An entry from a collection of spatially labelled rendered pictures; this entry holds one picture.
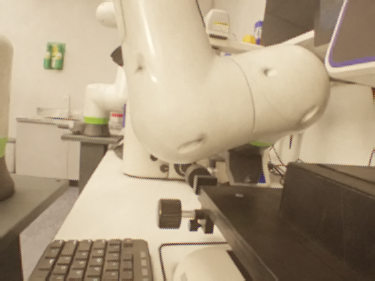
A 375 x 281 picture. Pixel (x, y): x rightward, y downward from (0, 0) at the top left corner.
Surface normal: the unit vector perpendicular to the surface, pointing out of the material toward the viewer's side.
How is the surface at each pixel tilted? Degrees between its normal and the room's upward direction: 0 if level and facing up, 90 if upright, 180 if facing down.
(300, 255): 0
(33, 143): 90
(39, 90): 90
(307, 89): 91
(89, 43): 90
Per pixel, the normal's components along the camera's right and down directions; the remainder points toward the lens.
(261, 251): 0.11, -0.99
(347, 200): -0.97, -0.08
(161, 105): -0.27, -0.01
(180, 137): -0.04, 0.48
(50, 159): 0.19, 0.12
